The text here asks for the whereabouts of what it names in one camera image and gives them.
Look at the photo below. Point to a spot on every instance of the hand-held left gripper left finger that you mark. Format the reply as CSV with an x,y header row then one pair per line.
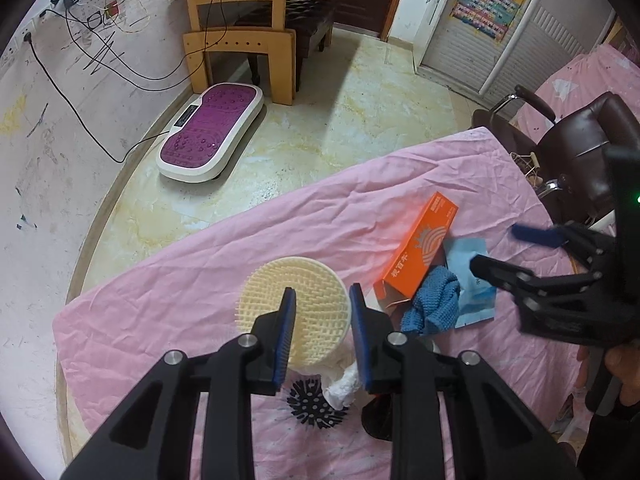
x,y
285,340

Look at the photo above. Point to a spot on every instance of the orange cardboard box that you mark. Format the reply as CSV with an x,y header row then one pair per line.
x,y
425,245

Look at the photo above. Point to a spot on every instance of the blue knit cloth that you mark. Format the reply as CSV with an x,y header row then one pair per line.
x,y
435,300

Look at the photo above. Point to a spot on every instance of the person's right hand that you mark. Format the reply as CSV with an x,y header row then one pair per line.
x,y
625,367

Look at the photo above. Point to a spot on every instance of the red wall charger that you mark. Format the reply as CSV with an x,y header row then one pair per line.
x,y
111,10

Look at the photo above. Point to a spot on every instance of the pink tablecloth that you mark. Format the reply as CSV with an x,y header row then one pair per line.
x,y
200,240

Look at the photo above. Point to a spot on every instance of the pink bed cover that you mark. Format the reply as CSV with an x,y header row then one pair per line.
x,y
595,70

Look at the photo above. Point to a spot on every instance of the person's right forearm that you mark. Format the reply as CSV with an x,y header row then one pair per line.
x,y
615,445

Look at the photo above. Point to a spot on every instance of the brown leather chair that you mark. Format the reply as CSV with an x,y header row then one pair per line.
x,y
600,130

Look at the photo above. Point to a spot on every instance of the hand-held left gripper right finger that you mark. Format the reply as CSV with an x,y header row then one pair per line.
x,y
360,340

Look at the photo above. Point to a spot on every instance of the dark brown door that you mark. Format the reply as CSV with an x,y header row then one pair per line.
x,y
365,0

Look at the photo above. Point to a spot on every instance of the white crumpled tissue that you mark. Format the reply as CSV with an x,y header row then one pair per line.
x,y
342,385

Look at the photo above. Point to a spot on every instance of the white wardrobe doors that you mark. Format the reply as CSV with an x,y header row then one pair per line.
x,y
540,50

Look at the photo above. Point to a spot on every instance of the black spiky brush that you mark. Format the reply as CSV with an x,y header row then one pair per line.
x,y
312,402

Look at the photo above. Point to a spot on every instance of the black stool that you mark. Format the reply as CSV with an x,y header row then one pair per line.
x,y
310,25

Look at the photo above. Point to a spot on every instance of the light blue packet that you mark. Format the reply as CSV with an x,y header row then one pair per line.
x,y
472,310

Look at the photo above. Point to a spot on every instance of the white wall socket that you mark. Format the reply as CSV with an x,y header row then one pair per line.
x,y
29,30

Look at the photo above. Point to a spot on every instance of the purple vibration plate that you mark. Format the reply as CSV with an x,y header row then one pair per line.
x,y
210,130

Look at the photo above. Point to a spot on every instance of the cream round bristle brush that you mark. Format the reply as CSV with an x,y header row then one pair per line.
x,y
315,300

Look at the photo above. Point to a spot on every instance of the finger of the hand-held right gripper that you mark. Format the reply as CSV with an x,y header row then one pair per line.
x,y
500,270
537,235

